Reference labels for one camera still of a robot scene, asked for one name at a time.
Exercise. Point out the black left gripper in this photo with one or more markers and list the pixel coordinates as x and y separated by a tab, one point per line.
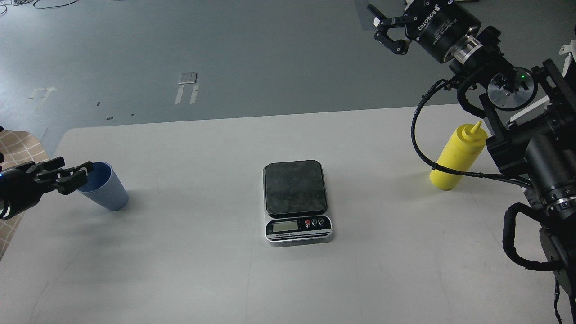
19	191

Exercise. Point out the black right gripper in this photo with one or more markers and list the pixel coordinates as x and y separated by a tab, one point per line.
436	25

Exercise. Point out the blue ribbed plastic cup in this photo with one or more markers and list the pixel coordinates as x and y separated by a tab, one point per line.
105	188

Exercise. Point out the yellow squeeze seasoning bottle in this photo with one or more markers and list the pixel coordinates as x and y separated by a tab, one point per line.
460	152

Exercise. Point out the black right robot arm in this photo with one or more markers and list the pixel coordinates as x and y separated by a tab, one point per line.
532	116

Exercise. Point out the black digital kitchen scale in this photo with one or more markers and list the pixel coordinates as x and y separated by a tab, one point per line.
296	203

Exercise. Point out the tan checkered cloth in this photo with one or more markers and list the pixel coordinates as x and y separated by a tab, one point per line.
21	150

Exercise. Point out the grey floor tape patch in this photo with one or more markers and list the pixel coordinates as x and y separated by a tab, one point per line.
187	81

